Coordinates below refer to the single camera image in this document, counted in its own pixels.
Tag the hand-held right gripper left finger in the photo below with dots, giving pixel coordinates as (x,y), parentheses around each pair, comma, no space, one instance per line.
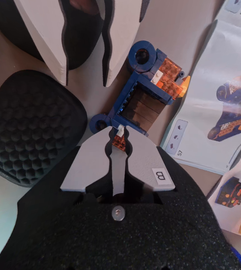
(88,164)

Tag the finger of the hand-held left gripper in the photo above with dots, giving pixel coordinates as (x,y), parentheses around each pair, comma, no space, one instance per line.
(44,27)
(124,25)

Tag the open instruction booklet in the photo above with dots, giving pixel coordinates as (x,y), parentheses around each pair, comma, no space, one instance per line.
(207,63)

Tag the black honeycomb cushion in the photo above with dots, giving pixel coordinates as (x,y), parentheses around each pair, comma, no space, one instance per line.
(34,126)
(80,42)

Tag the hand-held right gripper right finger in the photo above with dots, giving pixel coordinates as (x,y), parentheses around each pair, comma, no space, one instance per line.
(145,160)

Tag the dark blue orange brick model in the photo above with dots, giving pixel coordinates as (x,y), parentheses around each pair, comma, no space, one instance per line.
(133,78)

